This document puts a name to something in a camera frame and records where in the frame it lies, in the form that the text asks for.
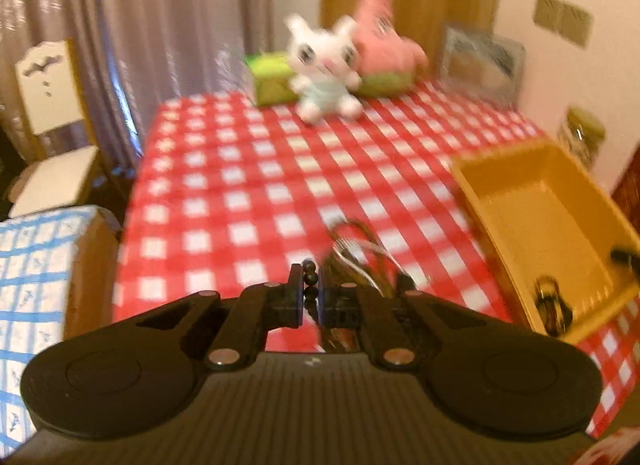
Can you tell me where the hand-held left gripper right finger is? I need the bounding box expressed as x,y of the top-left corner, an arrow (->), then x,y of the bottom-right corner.
318,265 -> 503,370

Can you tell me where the cashew jar with gold lid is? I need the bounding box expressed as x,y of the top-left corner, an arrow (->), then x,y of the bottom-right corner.
557,106 -> 607,170

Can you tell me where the red checked tablecloth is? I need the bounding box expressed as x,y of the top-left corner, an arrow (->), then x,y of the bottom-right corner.
112,80 -> 640,441

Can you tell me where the glass picture frame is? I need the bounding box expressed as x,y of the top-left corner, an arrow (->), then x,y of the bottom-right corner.
440,22 -> 527,106

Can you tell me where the green box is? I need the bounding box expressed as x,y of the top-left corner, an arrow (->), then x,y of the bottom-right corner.
244,51 -> 301,106

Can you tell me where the beige wall socket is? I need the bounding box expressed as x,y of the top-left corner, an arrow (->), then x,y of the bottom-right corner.
559,2 -> 595,48
532,0 -> 566,30

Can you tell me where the pink starfish plush toy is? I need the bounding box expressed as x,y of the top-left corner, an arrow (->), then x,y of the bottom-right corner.
350,0 -> 431,98

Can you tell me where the white pearl bracelet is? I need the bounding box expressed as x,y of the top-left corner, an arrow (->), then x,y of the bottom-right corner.
332,237 -> 401,296

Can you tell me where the dark bead necklace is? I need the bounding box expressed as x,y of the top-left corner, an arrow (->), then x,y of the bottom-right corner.
302,220 -> 401,318

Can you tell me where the black wrist watch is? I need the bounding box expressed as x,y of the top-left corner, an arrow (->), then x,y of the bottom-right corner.
532,274 -> 575,337

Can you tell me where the yellow plastic tray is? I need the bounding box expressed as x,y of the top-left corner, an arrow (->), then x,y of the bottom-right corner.
450,139 -> 640,346

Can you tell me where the grey patterned curtain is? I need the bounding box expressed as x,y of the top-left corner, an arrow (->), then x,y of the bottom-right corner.
0,0 -> 276,180

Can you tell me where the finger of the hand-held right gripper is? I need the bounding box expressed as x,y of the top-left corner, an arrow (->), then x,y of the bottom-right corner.
611,245 -> 640,274

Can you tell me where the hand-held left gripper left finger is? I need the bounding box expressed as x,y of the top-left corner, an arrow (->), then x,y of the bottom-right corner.
132,264 -> 306,372

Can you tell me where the white wooden chair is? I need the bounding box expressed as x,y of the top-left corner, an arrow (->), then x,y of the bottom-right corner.
10,40 -> 126,218

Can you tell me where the white bunny plush toy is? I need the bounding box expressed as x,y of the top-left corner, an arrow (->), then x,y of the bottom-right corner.
285,15 -> 363,126

